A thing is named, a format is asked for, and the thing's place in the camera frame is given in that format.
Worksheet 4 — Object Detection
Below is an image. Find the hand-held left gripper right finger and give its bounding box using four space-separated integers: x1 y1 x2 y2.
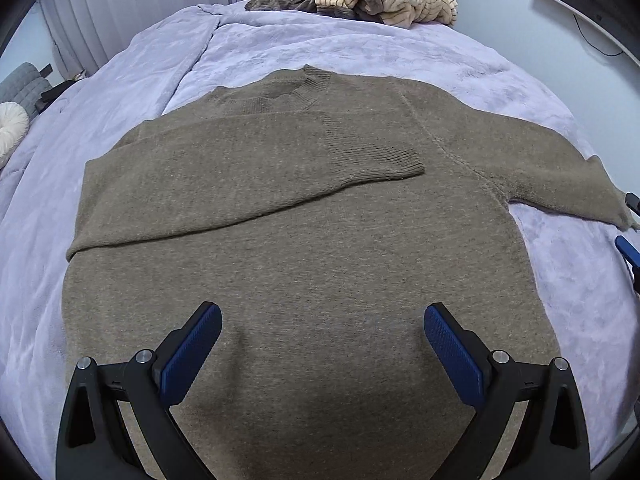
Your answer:
423 302 594 480

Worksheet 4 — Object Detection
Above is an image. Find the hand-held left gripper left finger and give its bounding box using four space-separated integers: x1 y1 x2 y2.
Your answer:
56 301 223 480

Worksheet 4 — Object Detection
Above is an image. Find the brown knit sweater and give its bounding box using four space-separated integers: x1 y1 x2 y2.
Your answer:
61 65 636 480

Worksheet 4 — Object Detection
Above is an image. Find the white round pleated pillow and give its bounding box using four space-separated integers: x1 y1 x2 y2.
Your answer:
0 102 30 169

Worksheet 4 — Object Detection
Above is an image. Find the lavender fleece blanket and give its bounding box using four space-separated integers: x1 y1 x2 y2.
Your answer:
0 2 640 480

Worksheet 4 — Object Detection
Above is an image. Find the white curtain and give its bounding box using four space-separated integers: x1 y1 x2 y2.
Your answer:
39 0 237 77

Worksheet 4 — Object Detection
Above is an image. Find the brown fuzzy garment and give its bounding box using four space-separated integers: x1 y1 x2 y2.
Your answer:
244 0 321 14

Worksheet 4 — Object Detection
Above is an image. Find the black cable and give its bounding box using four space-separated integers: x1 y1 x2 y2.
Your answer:
571 12 625 57

